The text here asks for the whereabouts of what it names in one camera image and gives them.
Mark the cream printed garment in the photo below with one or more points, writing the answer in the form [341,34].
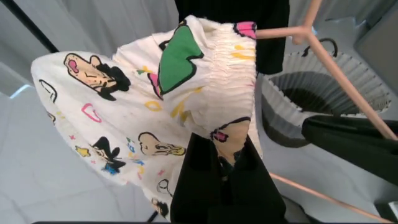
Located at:
[124,93]

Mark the pink clothes hanger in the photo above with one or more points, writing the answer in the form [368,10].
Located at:
[342,75]

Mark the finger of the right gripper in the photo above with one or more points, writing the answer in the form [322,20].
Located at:
[357,152]
[373,126]

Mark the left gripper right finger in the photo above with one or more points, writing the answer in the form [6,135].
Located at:
[252,193]

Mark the white laundry basket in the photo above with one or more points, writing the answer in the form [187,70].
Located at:
[367,81]

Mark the black clothes rack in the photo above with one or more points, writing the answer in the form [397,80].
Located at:
[28,22]

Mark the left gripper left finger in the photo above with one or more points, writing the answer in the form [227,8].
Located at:
[199,186]

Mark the black t-shirt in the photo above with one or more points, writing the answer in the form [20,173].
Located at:
[233,9]

